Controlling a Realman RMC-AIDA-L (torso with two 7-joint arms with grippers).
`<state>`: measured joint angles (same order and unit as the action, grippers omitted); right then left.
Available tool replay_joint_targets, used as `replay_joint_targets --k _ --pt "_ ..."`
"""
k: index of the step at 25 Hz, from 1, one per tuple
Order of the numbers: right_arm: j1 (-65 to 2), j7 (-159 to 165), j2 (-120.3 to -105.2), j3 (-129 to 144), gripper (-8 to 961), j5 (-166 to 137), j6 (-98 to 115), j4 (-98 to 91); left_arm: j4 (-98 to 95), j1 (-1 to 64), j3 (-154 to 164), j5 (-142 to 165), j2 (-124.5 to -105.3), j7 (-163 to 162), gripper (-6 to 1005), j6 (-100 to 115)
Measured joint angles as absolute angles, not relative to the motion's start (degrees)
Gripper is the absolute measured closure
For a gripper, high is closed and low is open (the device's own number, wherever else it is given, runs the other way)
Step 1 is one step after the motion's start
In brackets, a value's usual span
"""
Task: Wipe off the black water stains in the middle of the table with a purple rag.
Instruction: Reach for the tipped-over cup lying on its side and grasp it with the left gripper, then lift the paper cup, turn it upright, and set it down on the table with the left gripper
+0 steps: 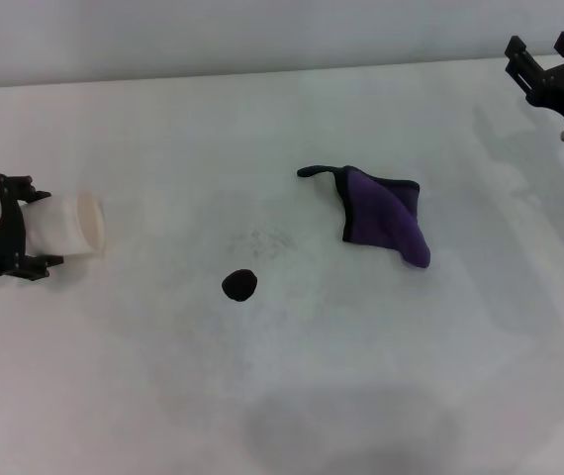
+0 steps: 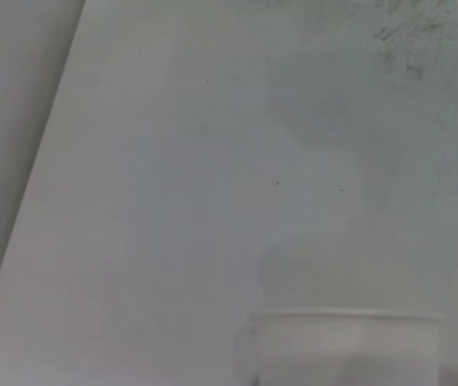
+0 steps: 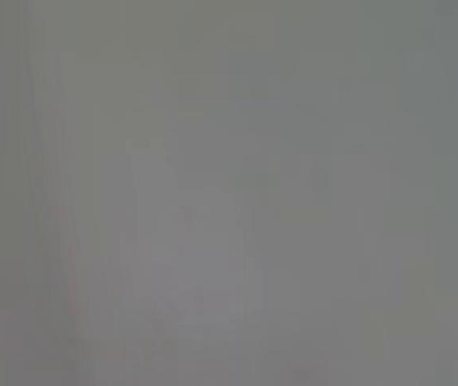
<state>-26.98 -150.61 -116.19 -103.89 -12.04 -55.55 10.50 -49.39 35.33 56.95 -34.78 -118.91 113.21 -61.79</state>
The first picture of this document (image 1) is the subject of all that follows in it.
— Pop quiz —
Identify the small black lump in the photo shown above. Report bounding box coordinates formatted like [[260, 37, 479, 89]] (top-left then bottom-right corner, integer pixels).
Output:
[[221, 268, 258, 303]]

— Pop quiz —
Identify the white paper cup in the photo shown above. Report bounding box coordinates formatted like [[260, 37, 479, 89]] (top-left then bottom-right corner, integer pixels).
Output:
[[18, 191, 107, 258]]

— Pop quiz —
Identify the purple rag with black trim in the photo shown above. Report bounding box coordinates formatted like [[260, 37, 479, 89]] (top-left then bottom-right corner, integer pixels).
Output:
[[296, 164, 432, 270]]

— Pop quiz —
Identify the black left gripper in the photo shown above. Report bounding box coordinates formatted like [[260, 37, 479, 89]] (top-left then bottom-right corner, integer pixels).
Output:
[[0, 174, 65, 281]]

